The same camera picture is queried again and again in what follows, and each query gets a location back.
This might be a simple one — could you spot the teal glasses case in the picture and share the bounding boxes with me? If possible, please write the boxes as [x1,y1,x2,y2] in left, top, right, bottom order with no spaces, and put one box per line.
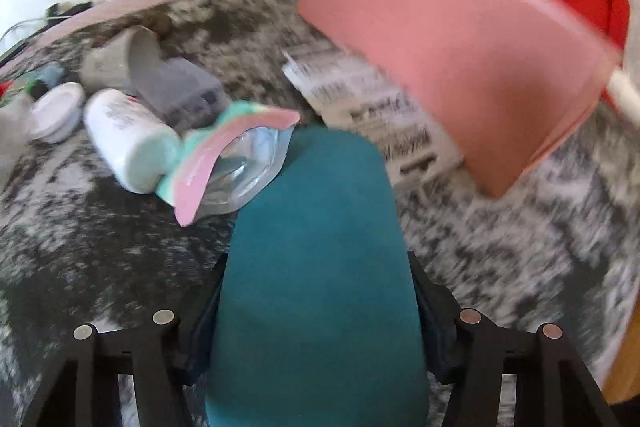
[206,127,430,426]

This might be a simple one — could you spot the pastel rainbow clear pouch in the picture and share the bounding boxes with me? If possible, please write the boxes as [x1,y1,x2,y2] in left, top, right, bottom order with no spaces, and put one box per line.
[155,101,300,227]

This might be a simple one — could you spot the white bottle with label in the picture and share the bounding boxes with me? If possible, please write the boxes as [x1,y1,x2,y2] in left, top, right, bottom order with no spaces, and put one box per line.
[84,89,181,194]

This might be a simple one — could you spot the grey rectangular case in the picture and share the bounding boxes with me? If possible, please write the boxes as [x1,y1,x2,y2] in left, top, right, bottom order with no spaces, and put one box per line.
[131,57,231,134]

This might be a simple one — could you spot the white battery card pack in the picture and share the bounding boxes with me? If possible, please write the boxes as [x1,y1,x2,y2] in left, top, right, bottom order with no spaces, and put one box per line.
[282,42,463,190]

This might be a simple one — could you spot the white round jar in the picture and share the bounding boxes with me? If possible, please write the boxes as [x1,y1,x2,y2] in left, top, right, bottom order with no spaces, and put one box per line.
[29,82,86,144]

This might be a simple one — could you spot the grey cup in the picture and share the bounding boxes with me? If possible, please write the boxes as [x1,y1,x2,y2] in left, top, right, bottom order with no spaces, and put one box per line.
[79,26,162,93]

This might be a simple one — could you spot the white folded paper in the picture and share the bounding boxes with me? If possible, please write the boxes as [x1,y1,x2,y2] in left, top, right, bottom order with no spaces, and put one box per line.
[606,68,640,128]

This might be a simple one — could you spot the colourful small toy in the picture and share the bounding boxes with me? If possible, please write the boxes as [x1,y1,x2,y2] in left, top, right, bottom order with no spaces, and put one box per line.
[1,62,65,105]

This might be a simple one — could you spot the pink storage box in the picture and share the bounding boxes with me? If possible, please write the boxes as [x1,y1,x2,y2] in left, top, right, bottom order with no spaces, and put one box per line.
[298,0,620,197]

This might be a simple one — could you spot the cables on bed edge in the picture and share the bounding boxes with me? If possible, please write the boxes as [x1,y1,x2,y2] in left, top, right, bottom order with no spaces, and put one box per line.
[0,1,94,58]

